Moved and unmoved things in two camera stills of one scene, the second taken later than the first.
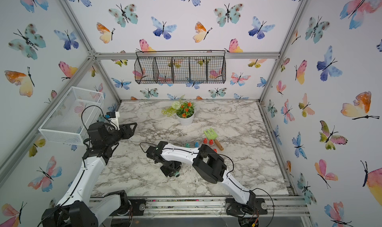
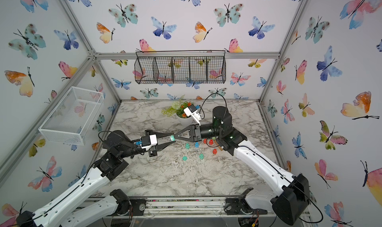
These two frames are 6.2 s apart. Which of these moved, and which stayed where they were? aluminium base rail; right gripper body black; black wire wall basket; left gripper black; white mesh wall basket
Moved: right gripper body black; left gripper black
Stayed: white mesh wall basket; black wire wall basket; aluminium base rail
